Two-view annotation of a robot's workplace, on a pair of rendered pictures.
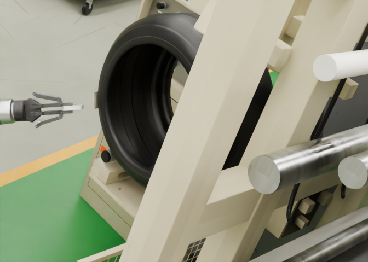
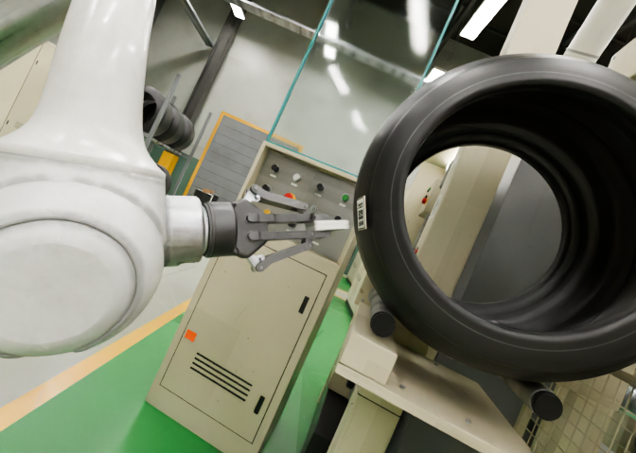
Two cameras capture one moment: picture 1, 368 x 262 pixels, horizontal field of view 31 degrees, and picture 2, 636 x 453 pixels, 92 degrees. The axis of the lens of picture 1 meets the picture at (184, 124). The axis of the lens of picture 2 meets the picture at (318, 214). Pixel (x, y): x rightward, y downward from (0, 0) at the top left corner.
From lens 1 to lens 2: 203 cm
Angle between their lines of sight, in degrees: 36
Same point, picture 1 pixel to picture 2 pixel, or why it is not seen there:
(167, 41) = (573, 75)
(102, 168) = (377, 351)
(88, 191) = (160, 393)
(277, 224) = (612, 389)
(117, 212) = (208, 413)
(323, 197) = not seen: hidden behind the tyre
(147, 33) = (513, 68)
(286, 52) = not seen: outside the picture
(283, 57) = not seen: outside the picture
